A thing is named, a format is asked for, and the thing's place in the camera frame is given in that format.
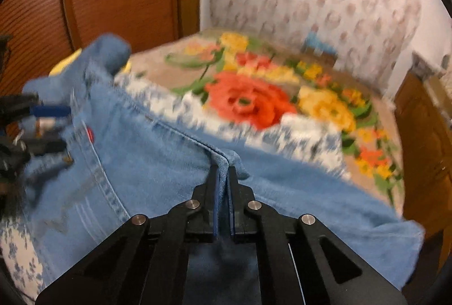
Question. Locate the white blue flowered duvet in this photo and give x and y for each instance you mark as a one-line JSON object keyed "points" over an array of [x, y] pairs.
{"points": [[187, 112]]}

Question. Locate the light blue cloth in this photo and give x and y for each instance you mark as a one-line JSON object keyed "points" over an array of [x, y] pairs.
{"points": [[319, 40]]}

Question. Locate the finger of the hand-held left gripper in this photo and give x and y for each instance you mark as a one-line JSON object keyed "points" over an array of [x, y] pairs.
{"points": [[42, 146], [49, 111]]}

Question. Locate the small cardboard box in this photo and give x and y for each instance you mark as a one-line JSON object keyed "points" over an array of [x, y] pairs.
{"points": [[317, 57]]}

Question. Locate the blue denim pants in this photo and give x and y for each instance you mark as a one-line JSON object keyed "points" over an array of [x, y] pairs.
{"points": [[159, 167]]}

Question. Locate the colourful flowered blanket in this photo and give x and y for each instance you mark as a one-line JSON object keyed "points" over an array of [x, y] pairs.
{"points": [[247, 100]]}

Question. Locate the brown wooden nightstand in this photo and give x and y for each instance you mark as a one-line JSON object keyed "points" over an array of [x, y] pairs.
{"points": [[427, 149]]}

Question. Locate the yellow plush toy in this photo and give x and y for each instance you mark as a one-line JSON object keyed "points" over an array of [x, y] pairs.
{"points": [[67, 61]]}

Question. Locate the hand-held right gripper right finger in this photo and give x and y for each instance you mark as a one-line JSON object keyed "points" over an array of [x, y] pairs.
{"points": [[232, 209]]}

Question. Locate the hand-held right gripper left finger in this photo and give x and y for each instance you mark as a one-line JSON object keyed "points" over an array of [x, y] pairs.
{"points": [[215, 209]]}

